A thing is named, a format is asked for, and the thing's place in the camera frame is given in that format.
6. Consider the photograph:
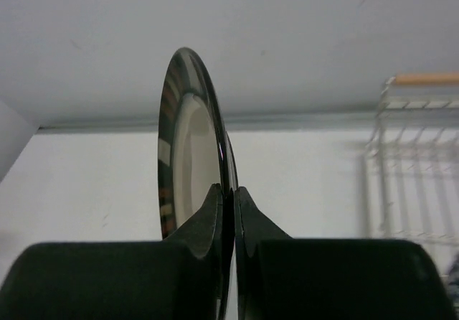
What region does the aluminium table edge rail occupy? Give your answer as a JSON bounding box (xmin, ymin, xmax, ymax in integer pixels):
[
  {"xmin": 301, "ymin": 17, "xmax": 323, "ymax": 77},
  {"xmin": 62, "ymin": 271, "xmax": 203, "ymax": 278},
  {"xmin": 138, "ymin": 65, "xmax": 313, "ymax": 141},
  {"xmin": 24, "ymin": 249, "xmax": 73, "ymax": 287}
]
[{"xmin": 37, "ymin": 111, "xmax": 375, "ymax": 135}]

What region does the brown striped beige plate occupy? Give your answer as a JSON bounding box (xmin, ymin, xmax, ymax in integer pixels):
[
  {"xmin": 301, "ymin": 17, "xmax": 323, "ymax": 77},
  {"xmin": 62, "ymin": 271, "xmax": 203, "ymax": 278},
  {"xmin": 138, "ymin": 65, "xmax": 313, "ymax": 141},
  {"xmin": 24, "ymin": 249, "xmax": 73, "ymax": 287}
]
[{"xmin": 157, "ymin": 47, "xmax": 238, "ymax": 319}]

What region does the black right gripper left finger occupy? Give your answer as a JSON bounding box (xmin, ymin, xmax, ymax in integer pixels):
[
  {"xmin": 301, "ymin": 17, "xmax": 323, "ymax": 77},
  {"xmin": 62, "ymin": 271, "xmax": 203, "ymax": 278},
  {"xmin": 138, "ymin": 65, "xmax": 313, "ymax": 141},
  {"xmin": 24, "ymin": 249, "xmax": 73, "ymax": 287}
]
[{"xmin": 1, "ymin": 184, "xmax": 224, "ymax": 319}]

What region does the white wire dish rack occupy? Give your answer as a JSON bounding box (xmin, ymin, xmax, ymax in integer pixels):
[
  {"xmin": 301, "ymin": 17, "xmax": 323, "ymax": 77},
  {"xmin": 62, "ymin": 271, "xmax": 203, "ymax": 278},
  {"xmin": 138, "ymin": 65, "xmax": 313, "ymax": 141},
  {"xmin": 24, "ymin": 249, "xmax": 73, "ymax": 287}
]
[{"xmin": 365, "ymin": 72, "xmax": 458, "ymax": 249}]

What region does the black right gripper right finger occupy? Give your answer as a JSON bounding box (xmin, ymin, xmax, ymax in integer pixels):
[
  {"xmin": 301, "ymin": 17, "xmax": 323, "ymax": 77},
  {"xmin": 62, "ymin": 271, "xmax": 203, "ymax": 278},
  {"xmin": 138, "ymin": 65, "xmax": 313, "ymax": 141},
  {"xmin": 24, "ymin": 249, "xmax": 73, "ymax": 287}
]
[{"xmin": 234, "ymin": 187, "xmax": 452, "ymax": 319}]

